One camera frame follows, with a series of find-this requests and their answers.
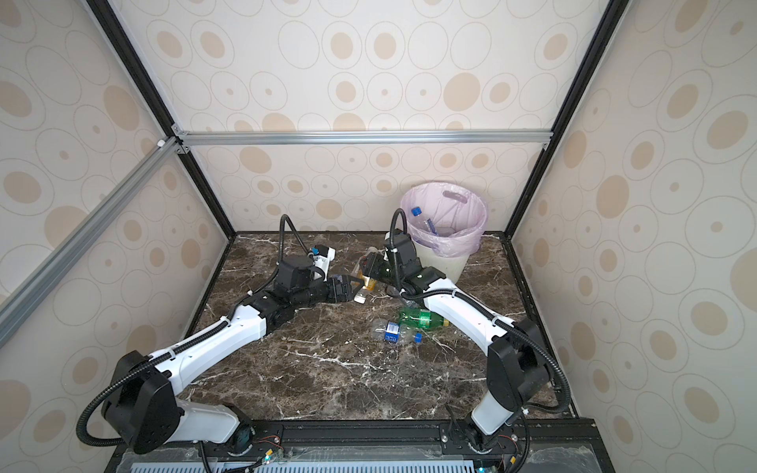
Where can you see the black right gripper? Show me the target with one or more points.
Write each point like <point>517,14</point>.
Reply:
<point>375,260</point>

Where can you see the small crushed bottle blue cap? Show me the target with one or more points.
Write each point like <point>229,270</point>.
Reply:
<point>394,333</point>

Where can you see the aluminium rail left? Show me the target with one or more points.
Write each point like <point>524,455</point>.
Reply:
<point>35,289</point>

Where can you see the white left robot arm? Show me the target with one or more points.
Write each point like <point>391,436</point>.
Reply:
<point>142,407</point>

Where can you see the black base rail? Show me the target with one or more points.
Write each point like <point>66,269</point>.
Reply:
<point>572,445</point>

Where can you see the orange red label bottle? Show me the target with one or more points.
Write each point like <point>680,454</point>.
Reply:
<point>367,289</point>

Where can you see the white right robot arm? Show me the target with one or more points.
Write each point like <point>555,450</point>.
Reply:
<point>517,363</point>

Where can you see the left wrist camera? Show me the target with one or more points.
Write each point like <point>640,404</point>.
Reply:
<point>322,257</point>

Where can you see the green bottle yellow cap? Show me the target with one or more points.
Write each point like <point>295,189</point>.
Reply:
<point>421,319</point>

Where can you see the white waste bin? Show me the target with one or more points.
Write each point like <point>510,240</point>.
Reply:
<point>452,267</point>

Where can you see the pink bin liner bag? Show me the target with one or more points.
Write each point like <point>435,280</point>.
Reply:
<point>459,215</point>

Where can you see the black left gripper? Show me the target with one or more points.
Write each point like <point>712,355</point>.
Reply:
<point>346,296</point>

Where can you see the horizontal aluminium rail back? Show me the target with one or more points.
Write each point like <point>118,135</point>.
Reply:
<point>380,137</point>

